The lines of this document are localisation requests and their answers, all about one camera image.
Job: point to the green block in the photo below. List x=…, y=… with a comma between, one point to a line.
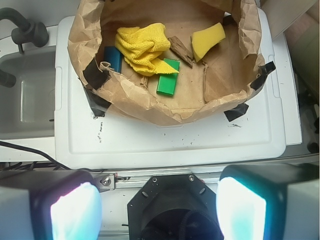
x=167, y=82

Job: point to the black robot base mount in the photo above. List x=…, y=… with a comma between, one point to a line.
x=177, y=211

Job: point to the blue block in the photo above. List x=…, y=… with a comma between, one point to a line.
x=113, y=56

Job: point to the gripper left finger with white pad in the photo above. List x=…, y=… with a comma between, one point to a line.
x=49, y=205

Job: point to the white plastic tray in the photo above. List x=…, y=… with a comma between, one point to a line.
x=117, y=142

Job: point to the aluminium frame rail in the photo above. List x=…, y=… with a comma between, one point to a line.
x=129, y=179

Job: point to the yellow microfiber cloth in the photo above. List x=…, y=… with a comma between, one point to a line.
x=141, y=48

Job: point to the yellow sponge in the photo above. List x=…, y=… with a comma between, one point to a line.
x=203, y=40

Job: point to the black tape piece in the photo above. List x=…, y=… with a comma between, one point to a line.
x=98, y=105
x=94, y=76
x=236, y=112
x=263, y=73

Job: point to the brown wood bark piece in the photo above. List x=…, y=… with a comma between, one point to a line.
x=179, y=49

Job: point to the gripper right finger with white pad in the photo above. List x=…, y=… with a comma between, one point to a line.
x=271, y=201

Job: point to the grey sink basin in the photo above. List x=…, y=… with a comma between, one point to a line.
x=27, y=108

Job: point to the brown paper bag basin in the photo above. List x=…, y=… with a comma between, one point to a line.
x=219, y=82

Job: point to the black faucet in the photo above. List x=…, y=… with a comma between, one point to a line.
x=26, y=31

